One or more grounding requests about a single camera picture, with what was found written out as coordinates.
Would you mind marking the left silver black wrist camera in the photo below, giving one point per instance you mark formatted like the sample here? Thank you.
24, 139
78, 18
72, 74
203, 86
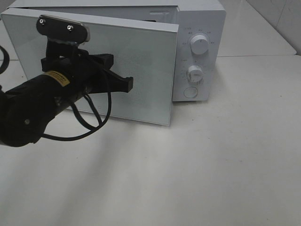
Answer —
62, 29

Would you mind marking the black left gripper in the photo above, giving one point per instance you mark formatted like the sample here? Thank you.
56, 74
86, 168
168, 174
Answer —
78, 71

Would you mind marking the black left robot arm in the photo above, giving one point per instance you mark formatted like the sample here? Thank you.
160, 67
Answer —
27, 109

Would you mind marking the upper white power knob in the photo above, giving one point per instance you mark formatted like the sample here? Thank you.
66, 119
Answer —
199, 44

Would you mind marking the white microwave oven body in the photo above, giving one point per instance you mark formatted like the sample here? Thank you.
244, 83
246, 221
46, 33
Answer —
181, 64

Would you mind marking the white microwave door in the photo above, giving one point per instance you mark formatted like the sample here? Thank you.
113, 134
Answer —
143, 50

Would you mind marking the round door release button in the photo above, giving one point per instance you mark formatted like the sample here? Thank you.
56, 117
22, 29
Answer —
191, 92

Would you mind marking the white timer knob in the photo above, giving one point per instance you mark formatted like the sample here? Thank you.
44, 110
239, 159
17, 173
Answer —
195, 74

